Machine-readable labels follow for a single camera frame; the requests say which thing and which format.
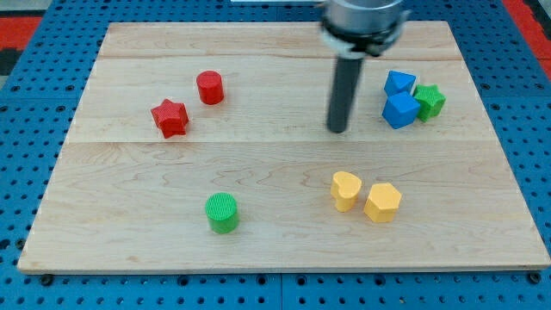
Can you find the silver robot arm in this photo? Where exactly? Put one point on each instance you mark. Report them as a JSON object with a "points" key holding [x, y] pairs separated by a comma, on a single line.
{"points": [[356, 29]]}

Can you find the blue cube block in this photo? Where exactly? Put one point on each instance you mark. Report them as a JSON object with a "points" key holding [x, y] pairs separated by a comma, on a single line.
{"points": [[400, 110]]}

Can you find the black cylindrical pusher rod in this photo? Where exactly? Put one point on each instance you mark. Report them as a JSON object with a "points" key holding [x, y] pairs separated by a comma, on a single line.
{"points": [[343, 90]]}

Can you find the green star block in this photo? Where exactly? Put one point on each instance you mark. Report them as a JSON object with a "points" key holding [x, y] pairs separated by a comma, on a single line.
{"points": [[430, 99]]}

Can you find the light wooden board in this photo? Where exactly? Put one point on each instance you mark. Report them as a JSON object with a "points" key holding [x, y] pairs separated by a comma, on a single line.
{"points": [[122, 199]]}

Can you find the blue triangle block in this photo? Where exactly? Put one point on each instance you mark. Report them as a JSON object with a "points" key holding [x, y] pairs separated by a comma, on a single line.
{"points": [[398, 82]]}

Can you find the red star block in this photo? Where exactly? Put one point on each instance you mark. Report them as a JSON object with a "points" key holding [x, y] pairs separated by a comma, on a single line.
{"points": [[171, 118]]}

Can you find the red cylinder block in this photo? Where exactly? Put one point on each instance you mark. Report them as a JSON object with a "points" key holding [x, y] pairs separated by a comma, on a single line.
{"points": [[210, 87]]}

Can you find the yellow hexagon block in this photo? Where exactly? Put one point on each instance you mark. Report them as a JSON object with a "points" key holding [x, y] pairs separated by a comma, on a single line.
{"points": [[382, 203]]}

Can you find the green cylinder block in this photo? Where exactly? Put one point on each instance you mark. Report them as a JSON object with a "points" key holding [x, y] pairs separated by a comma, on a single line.
{"points": [[222, 212]]}

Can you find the yellow heart block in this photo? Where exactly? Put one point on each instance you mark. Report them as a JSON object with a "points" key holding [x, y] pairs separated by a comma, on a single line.
{"points": [[345, 188]]}

